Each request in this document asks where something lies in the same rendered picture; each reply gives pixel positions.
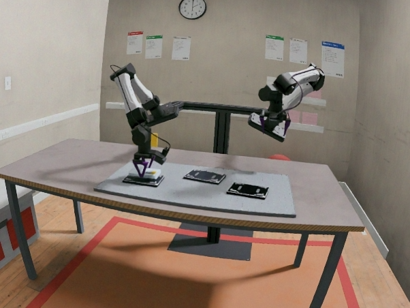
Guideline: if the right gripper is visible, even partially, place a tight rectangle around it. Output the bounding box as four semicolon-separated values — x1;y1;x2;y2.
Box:
133;140;168;178

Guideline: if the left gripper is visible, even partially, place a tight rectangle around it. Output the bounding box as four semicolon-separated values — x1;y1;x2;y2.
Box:
259;100;291;136

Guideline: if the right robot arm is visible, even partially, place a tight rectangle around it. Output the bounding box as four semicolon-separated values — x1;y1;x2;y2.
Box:
110;63;177;146

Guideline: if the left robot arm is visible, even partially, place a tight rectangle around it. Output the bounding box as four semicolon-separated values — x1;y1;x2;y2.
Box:
251;63;325;139

